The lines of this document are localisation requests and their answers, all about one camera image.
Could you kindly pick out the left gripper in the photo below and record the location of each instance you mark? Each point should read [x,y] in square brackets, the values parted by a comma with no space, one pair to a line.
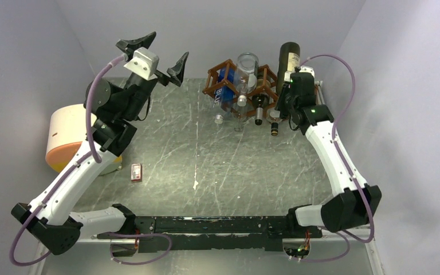
[176,72]

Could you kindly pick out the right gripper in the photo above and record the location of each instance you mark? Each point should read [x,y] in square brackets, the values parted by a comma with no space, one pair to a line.
[280,105]

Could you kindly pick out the clear square gold-label bottle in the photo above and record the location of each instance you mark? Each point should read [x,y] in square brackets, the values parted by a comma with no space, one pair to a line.
[275,123]

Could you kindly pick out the dark green labelled wine bottle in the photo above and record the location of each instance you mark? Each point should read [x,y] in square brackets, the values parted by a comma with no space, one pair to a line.
[260,101]

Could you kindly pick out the brown wooden wine rack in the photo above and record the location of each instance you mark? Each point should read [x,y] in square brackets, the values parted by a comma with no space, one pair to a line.
[223,74]

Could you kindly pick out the clear round glass bottle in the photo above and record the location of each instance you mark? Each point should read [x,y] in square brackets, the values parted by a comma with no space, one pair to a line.
[239,116]

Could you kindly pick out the blue square bottle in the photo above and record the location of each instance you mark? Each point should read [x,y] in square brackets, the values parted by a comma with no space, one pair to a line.
[223,101]

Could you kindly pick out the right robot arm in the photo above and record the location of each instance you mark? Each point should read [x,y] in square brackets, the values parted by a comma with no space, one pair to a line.
[354,201]

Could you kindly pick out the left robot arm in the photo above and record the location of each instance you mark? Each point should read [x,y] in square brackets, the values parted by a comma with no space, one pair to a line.
[114,100]

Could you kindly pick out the cream and orange cylinder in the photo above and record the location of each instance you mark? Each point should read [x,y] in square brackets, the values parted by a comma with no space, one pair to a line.
[66,132]

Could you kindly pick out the small red box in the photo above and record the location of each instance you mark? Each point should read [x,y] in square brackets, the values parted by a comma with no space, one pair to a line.
[136,172]

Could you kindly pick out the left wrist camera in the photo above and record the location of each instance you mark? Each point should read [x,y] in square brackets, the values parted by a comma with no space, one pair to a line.
[143,63]

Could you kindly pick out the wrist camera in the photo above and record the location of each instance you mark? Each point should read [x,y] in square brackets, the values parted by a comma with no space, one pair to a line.
[143,63]
[307,69]

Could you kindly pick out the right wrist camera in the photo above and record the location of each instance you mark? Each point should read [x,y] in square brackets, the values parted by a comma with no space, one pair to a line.
[307,69]

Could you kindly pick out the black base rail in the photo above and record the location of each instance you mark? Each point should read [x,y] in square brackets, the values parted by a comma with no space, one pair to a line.
[205,233]

